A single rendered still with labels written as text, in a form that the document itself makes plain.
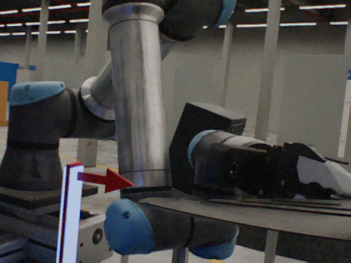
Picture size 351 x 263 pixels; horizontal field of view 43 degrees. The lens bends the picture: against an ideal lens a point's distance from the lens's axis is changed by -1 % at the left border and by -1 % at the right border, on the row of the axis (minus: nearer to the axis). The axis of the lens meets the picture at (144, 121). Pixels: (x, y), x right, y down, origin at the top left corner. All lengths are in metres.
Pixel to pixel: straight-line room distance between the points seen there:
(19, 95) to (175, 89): 9.25
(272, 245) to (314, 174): 1.80
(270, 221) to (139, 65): 0.38
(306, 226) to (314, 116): 6.53
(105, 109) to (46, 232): 0.29
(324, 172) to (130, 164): 0.27
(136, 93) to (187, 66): 9.85
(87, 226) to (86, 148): 6.29
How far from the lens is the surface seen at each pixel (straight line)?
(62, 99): 1.00
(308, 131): 6.88
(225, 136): 0.67
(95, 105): 0.99
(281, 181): 0.52
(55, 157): 1.01
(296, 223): 0.33
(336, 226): 0.34
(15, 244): 0.96
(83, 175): 0.43
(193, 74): 10.70
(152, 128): 0.63
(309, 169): 0.49
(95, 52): 7.15
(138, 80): 0.64
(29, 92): 0.98
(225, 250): 0.71
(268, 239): 2.29
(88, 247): 0.94
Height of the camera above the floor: 1.26
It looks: 4 degrees down
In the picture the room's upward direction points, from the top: 5 degrees clockwise
